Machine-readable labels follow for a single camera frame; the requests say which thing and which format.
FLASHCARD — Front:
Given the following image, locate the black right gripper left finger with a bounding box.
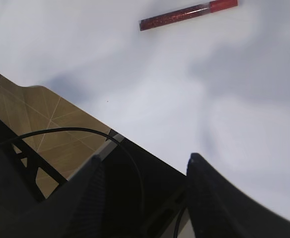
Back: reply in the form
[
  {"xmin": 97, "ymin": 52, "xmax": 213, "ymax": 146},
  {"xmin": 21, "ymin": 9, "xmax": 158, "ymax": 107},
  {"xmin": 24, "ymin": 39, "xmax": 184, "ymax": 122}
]
[{"xmin": 0, "ymin": 156, "xmax": 105, "ymax": 238}]

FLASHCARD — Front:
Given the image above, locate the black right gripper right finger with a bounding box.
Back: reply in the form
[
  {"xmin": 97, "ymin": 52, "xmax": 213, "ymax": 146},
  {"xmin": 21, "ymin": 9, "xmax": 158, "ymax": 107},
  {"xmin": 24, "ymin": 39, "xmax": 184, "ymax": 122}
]
[{"xmin": 186, "ymin": 153, "xmax": 290, "ymax": 238}]

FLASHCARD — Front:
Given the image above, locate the red marker pen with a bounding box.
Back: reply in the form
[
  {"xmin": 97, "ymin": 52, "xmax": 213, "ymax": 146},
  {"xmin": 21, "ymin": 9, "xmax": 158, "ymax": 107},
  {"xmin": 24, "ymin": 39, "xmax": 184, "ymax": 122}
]
[{"xmin": 139, "ymin": 0, "xmax": 238, "ymax": 31}]

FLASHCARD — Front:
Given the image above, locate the black metal stand frame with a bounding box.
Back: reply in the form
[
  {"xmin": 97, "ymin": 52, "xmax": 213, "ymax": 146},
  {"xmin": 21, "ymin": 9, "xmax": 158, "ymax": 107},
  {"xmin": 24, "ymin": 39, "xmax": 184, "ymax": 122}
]
[{"xmin": 0, "ymin": 120, "xmax": 67, "ymax": 202}]

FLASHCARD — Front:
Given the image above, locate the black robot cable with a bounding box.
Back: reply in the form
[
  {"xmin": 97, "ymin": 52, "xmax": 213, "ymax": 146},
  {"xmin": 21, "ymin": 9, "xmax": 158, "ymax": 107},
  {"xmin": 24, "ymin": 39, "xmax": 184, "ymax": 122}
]
[{"xmin": 0, "ymin": 127, "xmax": 145, "ymax": 238}]

